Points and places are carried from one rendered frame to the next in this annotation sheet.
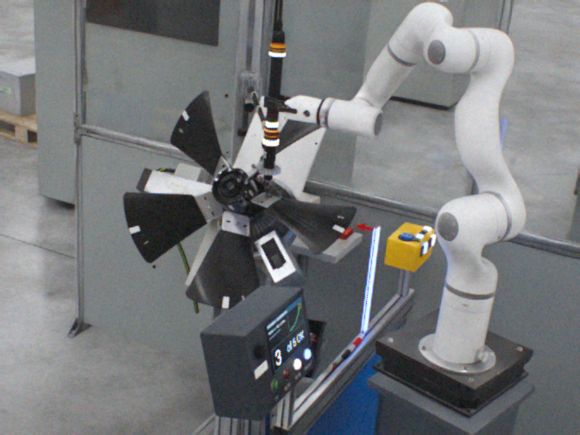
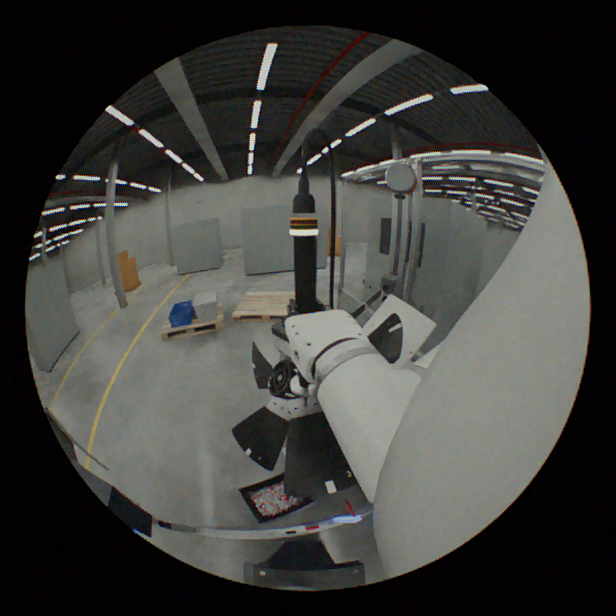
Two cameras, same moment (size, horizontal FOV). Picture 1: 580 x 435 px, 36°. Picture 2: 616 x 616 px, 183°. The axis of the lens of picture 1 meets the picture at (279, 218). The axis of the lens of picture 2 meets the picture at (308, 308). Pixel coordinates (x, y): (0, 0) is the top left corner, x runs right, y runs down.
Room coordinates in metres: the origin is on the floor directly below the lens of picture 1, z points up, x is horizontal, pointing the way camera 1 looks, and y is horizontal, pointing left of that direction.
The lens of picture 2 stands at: (2.23, -0.19, 1.64)
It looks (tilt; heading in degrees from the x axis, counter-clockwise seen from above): 26 degrees down; 47
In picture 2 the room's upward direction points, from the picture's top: straight up
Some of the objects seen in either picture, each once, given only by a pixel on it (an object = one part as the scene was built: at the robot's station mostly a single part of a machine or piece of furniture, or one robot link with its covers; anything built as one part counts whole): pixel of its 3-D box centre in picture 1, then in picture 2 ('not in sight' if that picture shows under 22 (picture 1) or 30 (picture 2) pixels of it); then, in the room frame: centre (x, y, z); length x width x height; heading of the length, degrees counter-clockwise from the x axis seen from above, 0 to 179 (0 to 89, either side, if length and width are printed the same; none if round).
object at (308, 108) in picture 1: (308, 109); (328, 343); (2.39, -0.06, 1.48); 0.11 x 0.10 x 0.07; 64
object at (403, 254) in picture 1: (409, 248); not in sight; (2.55, -0.41, 1.02); 0.16 x 0.10 x 0.11; 154
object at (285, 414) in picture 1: (287, 388); (178, 527); (1.81, -0.05, 0.96); 0.03 x 0.03 x 0.20; 64
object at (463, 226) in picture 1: (469, 244); not in sight; (1.92, -0.45, 1.32); 0.19 x 0.12 x 0.24; 127
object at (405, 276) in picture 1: (405, 277); not in sight; (2.55, -0.41, 0.92); 0.03 x 0.03 x 0.12; 64
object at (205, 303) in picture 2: not in sight; (206, 305); (2.83, 3.07, 0.31); 0.60 x 0.42 x 0.33; 71
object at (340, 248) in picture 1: (304, 236); not in sight; (2.98, -0.09, 0.85); 0.36 x 0.24 x 0.03; 64
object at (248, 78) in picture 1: (249, 85); (390, 283); (3.06, 0.14, 1.37); 0.10 x 0.07 x 0.09; 9
